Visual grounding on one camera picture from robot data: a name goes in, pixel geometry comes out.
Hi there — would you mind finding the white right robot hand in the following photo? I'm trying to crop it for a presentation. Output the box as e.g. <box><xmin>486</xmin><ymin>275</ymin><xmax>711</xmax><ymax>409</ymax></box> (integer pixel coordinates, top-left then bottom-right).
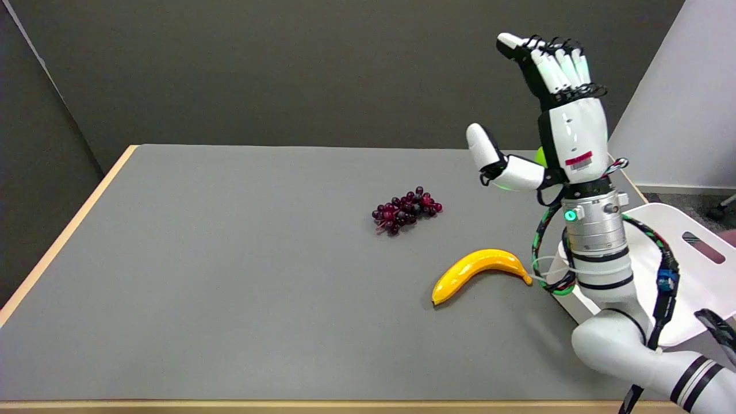
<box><xmin>466</xmin><ymin>33</ymin><xmax>611</xmax><ymax>193</ymax></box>

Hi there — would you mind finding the yellow banana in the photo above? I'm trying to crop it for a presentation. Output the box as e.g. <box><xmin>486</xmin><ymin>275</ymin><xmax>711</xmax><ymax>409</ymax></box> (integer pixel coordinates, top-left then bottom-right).
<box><xmin>431</xmin><ymin>248</ymin><xmax>534</xmax><ymax>307</ymax></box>

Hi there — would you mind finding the white plastic basket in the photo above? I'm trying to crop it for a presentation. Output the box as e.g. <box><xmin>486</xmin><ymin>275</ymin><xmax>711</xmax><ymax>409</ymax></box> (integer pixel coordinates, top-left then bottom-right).
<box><xmin>545</xmin><ymin>202</ymin><xmax>736</xmax><ymax>347</ymax></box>

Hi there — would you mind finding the dark red grape bunch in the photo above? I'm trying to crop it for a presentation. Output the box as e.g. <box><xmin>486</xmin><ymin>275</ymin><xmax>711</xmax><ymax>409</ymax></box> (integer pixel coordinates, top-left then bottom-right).
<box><xmin>371</xmin><ymin>186</ymin><xmax>443</xmax><ymax>237</ymax></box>

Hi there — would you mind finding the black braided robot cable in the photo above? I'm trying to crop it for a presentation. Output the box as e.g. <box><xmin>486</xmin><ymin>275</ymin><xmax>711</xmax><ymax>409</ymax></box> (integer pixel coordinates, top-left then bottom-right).
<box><xmin>531</xmin><ymin>159</ymin><xmax>736</xmax><ymax>414</ymax></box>

